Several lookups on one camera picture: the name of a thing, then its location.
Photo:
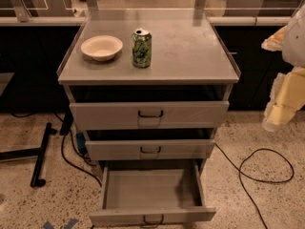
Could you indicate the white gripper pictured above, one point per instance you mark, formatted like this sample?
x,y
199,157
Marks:
x,y
295,43

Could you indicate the grey drawer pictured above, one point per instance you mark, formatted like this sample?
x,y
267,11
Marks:
x,y
151,198
150,149
148,115

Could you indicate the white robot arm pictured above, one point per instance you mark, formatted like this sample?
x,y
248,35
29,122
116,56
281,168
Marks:
x,y
293,48

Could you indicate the grey drawer cabinet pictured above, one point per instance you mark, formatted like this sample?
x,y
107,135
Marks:
x,y
188,64

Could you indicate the green soda can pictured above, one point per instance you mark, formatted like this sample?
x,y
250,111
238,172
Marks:
x,y
141,48

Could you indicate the white paper bowl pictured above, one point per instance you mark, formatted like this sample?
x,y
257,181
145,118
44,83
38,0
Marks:
x,y
102,48

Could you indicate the black metal stand base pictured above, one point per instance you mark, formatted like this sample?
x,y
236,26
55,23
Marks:
x,y
38,153

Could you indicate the glass barrier with rail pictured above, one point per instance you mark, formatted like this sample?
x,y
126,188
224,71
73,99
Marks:
x,y
220,12

